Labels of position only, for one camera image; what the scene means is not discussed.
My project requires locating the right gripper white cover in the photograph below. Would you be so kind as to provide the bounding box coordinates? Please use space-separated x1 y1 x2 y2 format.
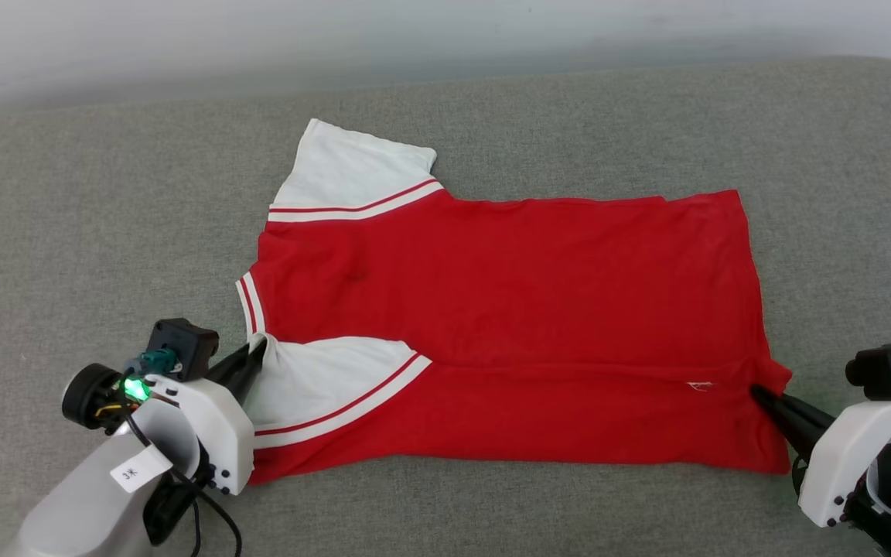
749 384 891 528

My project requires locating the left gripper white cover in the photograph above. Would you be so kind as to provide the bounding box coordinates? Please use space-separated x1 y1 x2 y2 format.
61 338 268 496

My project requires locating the red and white shirt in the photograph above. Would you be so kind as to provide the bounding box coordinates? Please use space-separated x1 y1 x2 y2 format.
235 118 793 487

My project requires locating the white paper label tag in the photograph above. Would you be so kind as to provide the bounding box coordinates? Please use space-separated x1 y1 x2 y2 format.
111 445 172 494

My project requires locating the teal left camera connector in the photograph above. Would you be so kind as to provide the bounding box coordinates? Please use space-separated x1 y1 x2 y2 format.
125 350 177 380

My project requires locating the thin black cable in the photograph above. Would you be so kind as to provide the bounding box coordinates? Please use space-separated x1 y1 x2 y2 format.
125 410 243 557

